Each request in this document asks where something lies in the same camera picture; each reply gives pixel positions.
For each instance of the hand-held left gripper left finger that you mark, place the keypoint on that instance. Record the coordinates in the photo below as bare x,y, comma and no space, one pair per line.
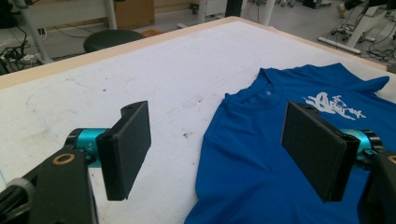
124,152

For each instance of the white stand with base bar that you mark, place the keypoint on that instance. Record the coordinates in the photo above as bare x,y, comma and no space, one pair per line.
358,29

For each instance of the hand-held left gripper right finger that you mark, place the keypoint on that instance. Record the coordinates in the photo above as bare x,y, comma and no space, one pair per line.
314,149

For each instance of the white power strip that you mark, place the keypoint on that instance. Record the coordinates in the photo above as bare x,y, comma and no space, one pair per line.
21,58

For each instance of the black round stool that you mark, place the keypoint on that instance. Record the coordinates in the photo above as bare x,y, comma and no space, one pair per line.
110,39

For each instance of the brown cardboard box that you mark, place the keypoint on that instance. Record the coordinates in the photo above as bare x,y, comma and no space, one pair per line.
135,14

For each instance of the blue t-shirt white print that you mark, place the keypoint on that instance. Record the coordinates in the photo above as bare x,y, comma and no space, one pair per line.
249,149

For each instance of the white metal stand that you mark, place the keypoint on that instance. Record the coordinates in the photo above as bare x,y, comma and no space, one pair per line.
267,11
110,14
34,28

